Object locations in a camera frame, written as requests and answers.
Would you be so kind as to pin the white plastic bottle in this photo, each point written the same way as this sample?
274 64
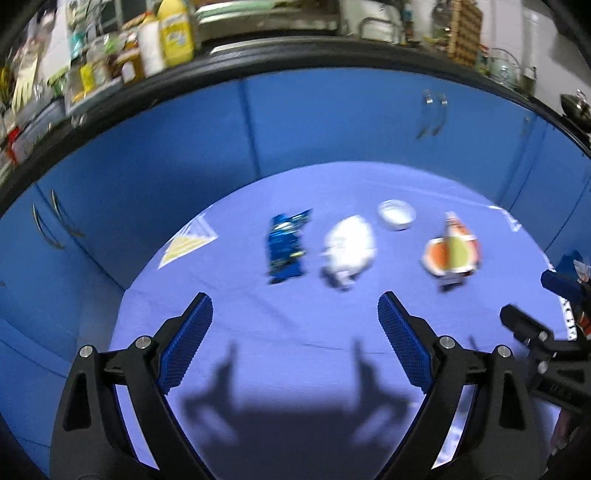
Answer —
150 44

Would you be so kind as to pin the blue kitchen cabinets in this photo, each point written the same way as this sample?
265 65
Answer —
161 161

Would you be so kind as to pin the yellow detergent bottle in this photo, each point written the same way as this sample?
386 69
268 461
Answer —
175 32

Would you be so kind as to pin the row of glass jars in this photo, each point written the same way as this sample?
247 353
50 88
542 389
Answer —
106 69

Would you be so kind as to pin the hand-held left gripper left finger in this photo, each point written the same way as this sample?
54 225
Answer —
187 341

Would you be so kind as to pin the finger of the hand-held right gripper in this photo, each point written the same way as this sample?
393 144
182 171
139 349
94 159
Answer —
521 323
561 284

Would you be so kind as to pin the black wok with lid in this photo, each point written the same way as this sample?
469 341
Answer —
575 104

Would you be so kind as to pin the black kitchen countertop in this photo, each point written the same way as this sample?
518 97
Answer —
277 64

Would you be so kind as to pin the blue foil wrapper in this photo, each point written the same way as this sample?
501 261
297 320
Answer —
286 247

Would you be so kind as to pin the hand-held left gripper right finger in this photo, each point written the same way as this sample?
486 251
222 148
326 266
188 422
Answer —
404 341

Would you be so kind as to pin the teal kettle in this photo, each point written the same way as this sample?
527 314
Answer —
505 69

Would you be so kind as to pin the white tissue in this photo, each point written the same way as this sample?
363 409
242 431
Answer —
348 251

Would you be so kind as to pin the wooden rack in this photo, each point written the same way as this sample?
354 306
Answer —
464 32

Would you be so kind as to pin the small white bowl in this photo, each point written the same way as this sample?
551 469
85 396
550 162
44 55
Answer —
396 214

